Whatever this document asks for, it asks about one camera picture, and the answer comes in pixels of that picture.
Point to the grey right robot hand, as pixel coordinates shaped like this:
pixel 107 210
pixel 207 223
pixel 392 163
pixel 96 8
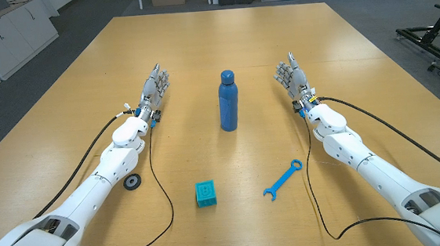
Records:
pixel 297 79

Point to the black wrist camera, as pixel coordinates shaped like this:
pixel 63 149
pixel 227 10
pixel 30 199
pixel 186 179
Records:
pixel 157 115
pixel 296 107

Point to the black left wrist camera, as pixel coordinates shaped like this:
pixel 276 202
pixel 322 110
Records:
pixel 157 115

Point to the teal toy block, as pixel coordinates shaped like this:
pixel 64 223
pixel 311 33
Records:
pixel 206 195

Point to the black metal stand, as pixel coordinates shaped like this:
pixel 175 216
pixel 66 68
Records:
pixel 421 28

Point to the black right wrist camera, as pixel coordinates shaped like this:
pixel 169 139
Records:
pixel 296 107

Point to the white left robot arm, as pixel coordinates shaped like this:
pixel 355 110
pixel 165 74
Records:
pixel 109 167

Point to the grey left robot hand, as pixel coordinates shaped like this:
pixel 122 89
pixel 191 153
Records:
pixel 150 91

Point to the blue plastic wrench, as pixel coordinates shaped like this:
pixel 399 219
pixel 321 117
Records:
pixel 283 179

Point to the blue metal bottle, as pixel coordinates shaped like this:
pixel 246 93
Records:
pixel 229 106

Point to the white cabinet row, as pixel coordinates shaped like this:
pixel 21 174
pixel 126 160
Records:
pixel 8 33

